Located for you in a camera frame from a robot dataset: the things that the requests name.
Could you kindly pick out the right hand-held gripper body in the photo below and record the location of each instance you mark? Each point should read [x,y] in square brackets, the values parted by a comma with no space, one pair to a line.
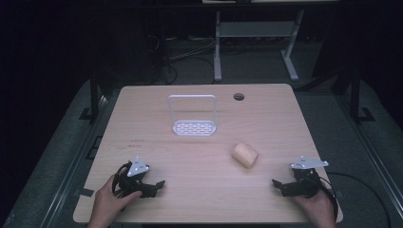
[305,177]

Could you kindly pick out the bread roll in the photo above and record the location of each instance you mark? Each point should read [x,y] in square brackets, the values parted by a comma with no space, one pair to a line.
[245,155]

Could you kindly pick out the black metal post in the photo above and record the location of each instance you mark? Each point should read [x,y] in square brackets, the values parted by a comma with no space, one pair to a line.
[93,95]

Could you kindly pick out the person's left hand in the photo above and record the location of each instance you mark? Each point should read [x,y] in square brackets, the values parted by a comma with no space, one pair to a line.
[109,202]

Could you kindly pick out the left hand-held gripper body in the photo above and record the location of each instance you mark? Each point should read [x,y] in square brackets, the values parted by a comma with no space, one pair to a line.
[137,167]

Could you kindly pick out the person's right hand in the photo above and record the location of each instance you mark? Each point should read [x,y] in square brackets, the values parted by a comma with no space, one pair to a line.
[316,210]

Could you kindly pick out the grey metal desk frame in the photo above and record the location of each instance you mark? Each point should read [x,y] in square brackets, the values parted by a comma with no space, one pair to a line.
[253,30]

